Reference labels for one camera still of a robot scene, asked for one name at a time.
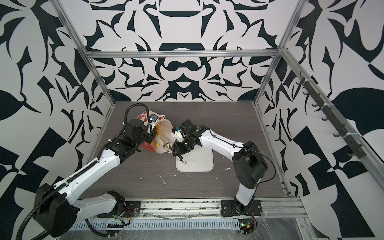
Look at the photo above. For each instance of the small electronics board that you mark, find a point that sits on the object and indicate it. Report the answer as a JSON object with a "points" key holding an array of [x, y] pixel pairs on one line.
{"points": [[247, 226]]}

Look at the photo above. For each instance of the aluminium cage frame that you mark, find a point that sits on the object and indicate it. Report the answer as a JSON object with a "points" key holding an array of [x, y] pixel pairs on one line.
{"points": [[371, 161]]}

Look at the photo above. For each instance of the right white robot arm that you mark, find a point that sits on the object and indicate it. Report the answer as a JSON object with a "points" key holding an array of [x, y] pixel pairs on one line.
{"points": [[249, 164]]}

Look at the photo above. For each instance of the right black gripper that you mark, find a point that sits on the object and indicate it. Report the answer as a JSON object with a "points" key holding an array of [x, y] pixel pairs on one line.
{"points": [[179, 150]]}

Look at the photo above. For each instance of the white rectangular tray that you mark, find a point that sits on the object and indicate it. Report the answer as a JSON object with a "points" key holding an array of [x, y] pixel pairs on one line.
{"points": [[200, 159]]}

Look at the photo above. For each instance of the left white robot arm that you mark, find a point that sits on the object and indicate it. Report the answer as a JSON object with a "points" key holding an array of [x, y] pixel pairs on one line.
{"points": [[58, 207]]}

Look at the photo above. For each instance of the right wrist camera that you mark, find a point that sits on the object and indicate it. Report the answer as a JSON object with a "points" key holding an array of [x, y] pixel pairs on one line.
{"points": [[178, 134]]}

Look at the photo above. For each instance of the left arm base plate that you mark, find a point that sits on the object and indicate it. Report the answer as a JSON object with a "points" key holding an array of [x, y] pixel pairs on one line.
{"points": [[124, 210]]}

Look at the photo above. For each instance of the white slotted cable duct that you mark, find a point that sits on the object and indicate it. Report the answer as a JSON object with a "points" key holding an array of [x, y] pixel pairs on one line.
{"points": [[162, 224]]}

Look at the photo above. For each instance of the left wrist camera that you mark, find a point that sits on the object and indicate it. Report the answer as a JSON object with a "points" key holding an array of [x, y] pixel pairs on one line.
{"points": [[153, 118]]}

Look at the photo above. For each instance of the red white paper bag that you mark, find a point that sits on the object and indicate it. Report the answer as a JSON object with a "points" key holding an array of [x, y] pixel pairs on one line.
{"points": [[157, 145]]}

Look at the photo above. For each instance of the grey wall hook rack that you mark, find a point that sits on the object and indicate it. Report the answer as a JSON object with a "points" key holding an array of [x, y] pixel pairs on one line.
{"points": [[333, 115]]}

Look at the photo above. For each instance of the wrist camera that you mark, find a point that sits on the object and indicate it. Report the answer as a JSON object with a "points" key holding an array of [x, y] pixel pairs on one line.
{"points": [[178, 134], [153, 118]]}

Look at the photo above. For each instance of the yellow fake bread roll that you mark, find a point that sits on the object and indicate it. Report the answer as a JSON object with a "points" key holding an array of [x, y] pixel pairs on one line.
{"points": [[158, 129]]}

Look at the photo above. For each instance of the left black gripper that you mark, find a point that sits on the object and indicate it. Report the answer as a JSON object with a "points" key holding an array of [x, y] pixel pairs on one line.
{"points": [[151, 135]]}

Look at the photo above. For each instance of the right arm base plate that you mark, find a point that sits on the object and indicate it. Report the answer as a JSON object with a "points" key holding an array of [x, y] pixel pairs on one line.
{"points": [[232, 208]]}

